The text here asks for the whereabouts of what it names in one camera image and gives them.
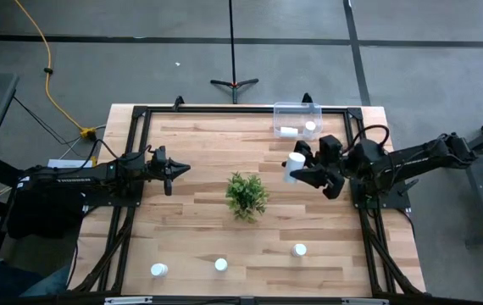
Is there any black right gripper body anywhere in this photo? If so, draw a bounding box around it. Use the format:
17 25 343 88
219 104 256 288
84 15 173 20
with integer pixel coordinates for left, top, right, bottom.
314 152 347 200

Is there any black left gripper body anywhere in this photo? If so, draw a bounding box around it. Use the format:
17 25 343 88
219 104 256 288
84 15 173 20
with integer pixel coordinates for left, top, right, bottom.
151 145 173 197

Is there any clear plastic basket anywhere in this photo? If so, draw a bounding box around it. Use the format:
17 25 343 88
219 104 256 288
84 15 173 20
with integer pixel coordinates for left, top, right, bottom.
272 101 324 141

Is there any green plant in white pot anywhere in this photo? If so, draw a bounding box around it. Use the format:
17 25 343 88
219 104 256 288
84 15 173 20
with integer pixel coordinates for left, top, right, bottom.
225 170 270 225

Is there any white box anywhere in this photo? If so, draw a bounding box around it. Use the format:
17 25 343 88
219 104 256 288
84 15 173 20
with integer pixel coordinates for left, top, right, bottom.
47 158 95 169

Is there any black bag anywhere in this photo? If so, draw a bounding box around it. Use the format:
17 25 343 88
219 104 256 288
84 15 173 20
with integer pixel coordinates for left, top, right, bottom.
6 186 88 241

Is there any black tripod stand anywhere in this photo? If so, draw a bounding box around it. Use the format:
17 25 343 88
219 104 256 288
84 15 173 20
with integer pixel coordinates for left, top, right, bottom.
209 0 260 105

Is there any person's leg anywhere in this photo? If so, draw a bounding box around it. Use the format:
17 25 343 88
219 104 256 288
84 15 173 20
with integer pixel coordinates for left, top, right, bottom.
0 261 73 300

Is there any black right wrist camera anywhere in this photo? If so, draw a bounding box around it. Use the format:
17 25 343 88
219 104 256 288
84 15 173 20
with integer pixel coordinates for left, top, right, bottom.
318 134 345 164

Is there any silver bracket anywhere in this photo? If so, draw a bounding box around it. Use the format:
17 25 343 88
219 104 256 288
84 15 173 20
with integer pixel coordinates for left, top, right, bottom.
341 297 390 305
103 296 153 305

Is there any black cable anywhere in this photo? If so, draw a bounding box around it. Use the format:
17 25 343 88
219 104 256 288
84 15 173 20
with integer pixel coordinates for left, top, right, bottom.
12 96 69 145

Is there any yellow extension cable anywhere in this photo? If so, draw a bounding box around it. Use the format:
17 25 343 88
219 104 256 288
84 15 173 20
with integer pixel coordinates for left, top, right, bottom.
14 0 97 133

